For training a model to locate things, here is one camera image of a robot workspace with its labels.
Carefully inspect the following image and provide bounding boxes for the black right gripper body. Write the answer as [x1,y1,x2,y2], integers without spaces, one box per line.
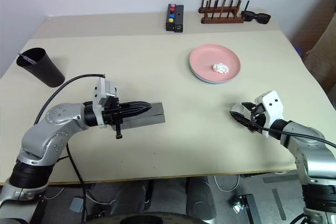
[247,102,267,134]

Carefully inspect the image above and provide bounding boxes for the black metal bracket with clamp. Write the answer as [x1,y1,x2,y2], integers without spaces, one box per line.
[232,194,261,224]

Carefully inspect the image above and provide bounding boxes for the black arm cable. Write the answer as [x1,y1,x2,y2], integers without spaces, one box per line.
[33,73,106,126]
[249,108,336,149]

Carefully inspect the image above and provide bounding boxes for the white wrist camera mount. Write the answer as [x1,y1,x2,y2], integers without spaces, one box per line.
[91,76,118,130]
[254,90,286,139]

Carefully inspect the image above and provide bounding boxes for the grey and black ballpoint pen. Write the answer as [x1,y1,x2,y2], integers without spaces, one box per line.
[17,52,37,65]

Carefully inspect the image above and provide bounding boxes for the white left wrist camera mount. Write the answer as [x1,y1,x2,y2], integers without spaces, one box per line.
[91,76,118,130]

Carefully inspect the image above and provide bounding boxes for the grey glasses case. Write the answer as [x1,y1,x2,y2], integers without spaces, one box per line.
[111,101,166,131]

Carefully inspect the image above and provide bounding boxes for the grey square floor pad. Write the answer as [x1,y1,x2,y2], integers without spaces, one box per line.
[70,196,86,213]

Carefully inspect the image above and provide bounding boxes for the looped white floor cable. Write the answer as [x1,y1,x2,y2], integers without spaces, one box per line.
[213,174,241,193]

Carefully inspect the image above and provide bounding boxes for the blue plate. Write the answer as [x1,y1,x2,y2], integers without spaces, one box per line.
[192,73,237,86]

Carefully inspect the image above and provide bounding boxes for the thick white floor cable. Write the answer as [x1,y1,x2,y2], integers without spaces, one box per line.
[86,189,117,206]

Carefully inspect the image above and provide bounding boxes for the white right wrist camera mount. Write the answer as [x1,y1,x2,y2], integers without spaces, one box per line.
[254,90,286,139]

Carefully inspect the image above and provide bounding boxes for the black sunglasses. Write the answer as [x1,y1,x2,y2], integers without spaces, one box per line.
[240,10,272,25]

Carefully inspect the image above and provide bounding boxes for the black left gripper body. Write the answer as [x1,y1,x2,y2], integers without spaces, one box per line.
[102,97,127,141]

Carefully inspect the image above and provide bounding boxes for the black button box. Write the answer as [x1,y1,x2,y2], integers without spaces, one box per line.
[173,5,185,34]

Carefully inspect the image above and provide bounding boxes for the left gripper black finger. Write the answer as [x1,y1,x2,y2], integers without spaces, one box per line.
[120,108,152,118]
[119,100,153,111]

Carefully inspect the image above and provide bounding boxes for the brown wooden peg rack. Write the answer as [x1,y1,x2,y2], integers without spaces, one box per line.
[198,0,250,25]

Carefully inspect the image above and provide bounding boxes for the white tissue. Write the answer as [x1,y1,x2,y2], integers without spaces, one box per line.
[212,62,230,75]

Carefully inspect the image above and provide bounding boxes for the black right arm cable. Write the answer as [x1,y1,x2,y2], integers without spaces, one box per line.
[249,108,336,149]

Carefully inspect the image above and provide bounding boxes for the pink plate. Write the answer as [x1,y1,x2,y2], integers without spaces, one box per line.
[188,44,242,84]

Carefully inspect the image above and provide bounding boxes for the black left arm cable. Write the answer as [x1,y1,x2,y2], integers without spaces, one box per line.
[33,73,106,126]

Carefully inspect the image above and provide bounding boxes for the thin white cable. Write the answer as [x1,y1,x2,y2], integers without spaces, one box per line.
[45,187,66,200]

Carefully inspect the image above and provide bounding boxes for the black box with coloured buttons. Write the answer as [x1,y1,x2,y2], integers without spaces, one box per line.
[165,4,177,32]

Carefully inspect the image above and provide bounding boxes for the dark grey rounded shape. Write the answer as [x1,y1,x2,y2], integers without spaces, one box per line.
[114,180,156,213]
[185,176,218,216]

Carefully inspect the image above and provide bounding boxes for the black hanging cable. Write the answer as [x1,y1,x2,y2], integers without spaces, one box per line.
[56,142,88,224]

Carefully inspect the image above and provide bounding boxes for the black plastic cup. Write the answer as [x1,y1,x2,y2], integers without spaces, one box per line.
[16,47,66,89]

